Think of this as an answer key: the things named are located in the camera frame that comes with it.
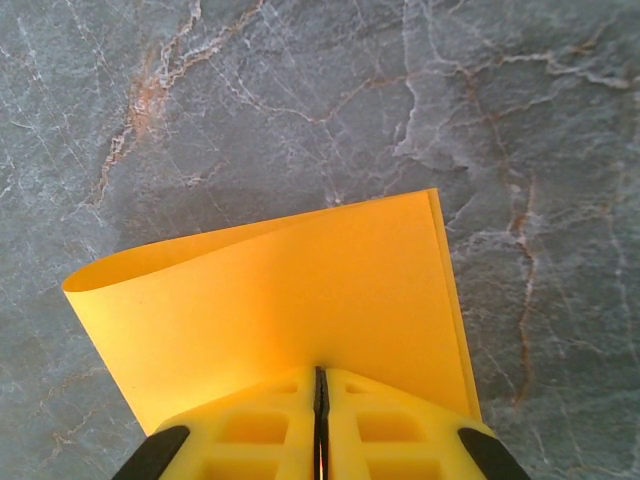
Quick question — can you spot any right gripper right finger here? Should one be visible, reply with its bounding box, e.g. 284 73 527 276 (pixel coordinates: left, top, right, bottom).
319 367 531 480

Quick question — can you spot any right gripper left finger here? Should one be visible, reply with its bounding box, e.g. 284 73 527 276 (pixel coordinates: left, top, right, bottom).
112 366 321 480

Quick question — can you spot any orange square paper sheet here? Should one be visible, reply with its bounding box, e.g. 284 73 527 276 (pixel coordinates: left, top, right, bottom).
61 187 484 436

